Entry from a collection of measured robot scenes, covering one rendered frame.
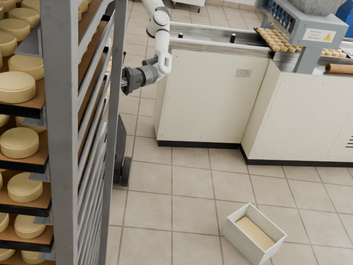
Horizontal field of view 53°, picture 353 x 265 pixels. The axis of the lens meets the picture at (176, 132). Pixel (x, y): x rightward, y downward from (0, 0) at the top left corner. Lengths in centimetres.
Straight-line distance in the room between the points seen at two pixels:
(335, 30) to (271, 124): 74
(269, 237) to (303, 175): 83
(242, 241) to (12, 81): 188
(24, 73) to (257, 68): 217
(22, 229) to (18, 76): 27
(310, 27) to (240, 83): 59
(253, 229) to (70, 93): 202
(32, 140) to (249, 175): 235
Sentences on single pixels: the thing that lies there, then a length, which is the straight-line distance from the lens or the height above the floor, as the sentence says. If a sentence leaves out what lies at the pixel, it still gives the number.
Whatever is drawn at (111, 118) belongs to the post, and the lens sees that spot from 116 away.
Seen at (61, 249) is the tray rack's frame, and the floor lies 125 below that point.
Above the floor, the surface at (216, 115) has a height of 35.
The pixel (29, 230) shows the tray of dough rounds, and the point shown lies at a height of 124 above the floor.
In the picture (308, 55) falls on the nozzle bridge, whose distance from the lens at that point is 242.
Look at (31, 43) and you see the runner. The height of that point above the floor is 158.
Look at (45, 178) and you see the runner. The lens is 50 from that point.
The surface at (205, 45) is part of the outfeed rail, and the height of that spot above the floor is 88.
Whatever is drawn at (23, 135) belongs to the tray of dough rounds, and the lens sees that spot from 54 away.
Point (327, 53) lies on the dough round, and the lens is 273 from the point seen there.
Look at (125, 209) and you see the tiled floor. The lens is 231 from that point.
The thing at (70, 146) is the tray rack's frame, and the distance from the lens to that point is 45.
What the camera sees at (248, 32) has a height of 89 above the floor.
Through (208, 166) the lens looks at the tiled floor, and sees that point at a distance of 272.
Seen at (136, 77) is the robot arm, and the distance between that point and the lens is 153.
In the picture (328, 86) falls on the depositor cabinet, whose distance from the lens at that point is 263.
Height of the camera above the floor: 175
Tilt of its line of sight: 36 degrees down
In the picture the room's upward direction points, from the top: 12 degrees clockwise
